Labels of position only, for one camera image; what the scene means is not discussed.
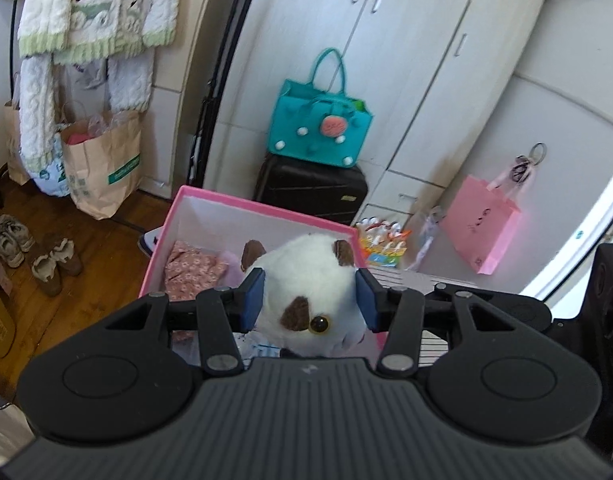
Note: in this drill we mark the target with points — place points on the grey printed garment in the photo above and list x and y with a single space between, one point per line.
86 77

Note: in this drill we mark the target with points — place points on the black folding frame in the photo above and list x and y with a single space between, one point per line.
224 60

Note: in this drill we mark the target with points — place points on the plain brown paper bag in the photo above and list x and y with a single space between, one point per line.
14 150

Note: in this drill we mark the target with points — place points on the pink storage box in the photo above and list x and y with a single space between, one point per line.
211 225

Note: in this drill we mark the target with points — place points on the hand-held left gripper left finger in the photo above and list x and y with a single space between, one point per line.
251 302

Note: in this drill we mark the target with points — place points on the pink floral cloth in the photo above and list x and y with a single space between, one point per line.
191 270

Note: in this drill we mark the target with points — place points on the clear plastic bag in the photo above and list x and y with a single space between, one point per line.
429 232

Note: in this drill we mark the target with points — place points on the grey sneaker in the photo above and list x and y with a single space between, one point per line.
6 250
19 235

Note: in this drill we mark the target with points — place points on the colourful snack bag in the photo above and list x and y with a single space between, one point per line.
381 245

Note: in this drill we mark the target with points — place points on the brown fleece-lined shoe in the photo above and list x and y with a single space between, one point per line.
69 257
46 275

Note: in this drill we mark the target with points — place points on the white green plastic bag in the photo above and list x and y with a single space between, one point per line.
51 180

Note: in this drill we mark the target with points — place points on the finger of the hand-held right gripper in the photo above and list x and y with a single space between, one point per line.
481 296

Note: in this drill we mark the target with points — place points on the brown paper bag green label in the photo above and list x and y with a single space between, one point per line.
101 170

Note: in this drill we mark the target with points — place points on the white wardrobe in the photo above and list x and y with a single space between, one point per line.
411 60

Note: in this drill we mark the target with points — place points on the white brown plush dog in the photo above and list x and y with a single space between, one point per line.
306 280

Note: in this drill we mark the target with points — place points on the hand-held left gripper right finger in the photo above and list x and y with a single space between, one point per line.
367 302

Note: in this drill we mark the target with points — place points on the teal felt handbag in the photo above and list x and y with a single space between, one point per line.
306 125

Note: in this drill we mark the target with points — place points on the pink paper bag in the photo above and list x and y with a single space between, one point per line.
479 225

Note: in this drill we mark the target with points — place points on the white quilted blanket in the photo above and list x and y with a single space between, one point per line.
6 425

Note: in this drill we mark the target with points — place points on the white door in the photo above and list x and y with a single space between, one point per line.
586 270

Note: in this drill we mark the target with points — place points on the black suitcase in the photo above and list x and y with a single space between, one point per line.
306 185

